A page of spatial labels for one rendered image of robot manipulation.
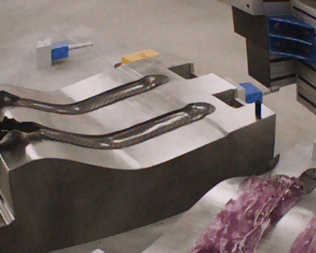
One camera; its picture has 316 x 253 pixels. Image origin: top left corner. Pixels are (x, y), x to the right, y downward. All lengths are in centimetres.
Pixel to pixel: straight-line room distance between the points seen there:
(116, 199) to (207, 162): 12
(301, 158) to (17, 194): 37
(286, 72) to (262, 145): 50
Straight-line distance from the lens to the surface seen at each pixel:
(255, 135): 79
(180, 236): 59
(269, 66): 125
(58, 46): 124
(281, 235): 57
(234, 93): 87
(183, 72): 95
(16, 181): 64
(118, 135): 77
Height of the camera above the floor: 125
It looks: 28 degrees down
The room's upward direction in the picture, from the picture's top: 3 degrees counter-clockwise
